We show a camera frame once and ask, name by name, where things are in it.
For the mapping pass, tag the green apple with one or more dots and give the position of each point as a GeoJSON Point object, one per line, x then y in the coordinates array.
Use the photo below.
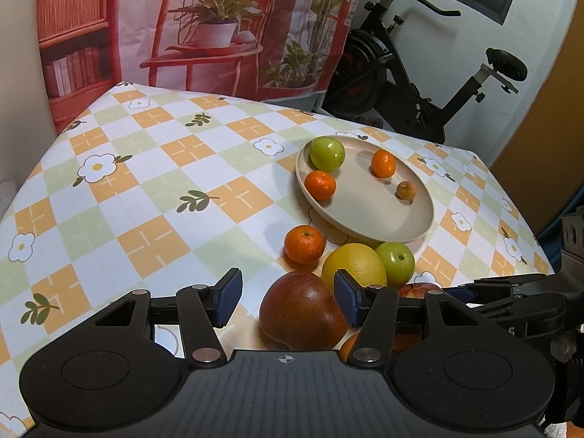
{"type": "Point", "coordinates": [326, 154]}
{"type": "Point", "coordinates": [396, 259]}

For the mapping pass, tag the yellow citrus fruit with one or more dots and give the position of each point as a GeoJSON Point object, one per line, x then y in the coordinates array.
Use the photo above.
{"type": "Point", "coordinates": [360, 264]}

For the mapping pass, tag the small brown fruit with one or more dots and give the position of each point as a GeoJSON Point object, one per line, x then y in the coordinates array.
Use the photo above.
{"type": "Point", "coordinates": [405, 190]}

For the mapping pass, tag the beige round plate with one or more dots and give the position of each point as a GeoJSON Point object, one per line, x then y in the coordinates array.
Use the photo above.
{"type": "Point", "coordinates": [365, 210]}

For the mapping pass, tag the red yellow apple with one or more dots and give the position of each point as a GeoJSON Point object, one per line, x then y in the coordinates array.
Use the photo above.
{"type": "Point", "coordinates": [417, 291]}

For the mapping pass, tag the black exercise bike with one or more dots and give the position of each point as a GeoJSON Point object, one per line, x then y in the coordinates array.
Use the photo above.
{"type": "Point", "coordinates": [410, 100]}

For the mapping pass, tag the pink printed room backdrop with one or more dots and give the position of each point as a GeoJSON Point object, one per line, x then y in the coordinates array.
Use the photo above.
{"type": "Point", "coordinates": [137, 32]}

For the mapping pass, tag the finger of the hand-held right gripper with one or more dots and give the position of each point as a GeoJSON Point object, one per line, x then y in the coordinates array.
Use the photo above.
{"type": "Point", "coordinates": [502, 285]}

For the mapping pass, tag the orange tangerine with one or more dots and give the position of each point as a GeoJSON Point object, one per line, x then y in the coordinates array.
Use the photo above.
{"type": "Point", "coordinates": [349, 346]}
{"type": "Point", "coordinates": [320, 185]}
{"type": "Point", "coordinates": [304, 245]}
{"type": "Point", "coordinates": [382, 164]}

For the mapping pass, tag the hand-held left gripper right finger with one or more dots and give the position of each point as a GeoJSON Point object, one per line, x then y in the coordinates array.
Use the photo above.
{"type": "Point", "coordinates": [344, 296]}

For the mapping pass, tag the checked floral tablecloth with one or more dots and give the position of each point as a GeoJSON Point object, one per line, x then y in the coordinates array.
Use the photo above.
{"type": "Point", "coordinates": [137, 169]}

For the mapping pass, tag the wooden door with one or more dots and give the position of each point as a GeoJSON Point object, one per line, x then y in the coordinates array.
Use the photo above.
{"type": "Point", "coordinates": [547, 146]}

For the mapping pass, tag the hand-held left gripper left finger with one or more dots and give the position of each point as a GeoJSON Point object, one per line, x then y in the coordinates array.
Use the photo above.
{"type": "Point", "coordinates": [228, 296]}

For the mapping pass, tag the dark red apple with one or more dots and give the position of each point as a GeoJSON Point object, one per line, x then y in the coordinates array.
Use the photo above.
{"type": "Point", "coordinates": [299, 312]}

